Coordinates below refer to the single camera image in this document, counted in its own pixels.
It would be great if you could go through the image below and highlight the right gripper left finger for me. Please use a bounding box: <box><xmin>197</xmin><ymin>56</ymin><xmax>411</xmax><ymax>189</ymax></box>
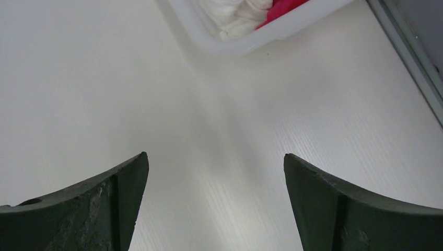
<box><xmin>1</xmin><ymin>152</ymin><xmax>149</xmax><ymax>250</ymax></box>

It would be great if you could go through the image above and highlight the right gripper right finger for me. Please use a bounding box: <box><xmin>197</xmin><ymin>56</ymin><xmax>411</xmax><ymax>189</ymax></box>
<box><xmin>284</xmin><ymin>154</ymin><xmax>442</xmax><ymax>250</ymax></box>

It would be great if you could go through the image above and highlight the white plastic basket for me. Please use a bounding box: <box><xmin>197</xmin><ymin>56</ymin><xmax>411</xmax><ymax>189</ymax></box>
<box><xmin>169</xmin><ymin>0</ymin><xmax>351</xmax><ymax>56</ymax></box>

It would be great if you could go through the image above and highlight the magenta t-shirt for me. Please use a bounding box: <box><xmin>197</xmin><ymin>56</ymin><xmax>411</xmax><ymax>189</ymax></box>
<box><xmin>257</xmin><ymin>0</ymin><xmax>309</xmax><ymax>29</ymax></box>

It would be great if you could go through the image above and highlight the white t-shirt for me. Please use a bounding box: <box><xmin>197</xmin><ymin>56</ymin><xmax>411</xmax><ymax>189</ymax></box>
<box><xmin>198</xmin><ymin>0</ymin><xmax>273</xmax><ymax>41</ymax></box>

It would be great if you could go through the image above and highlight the aluminium frame rail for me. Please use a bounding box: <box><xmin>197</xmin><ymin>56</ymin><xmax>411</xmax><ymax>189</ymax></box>
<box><xmin>368</xmin><ymin>1</ymin><xmax>442</xmax><ymax>124</ymax></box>

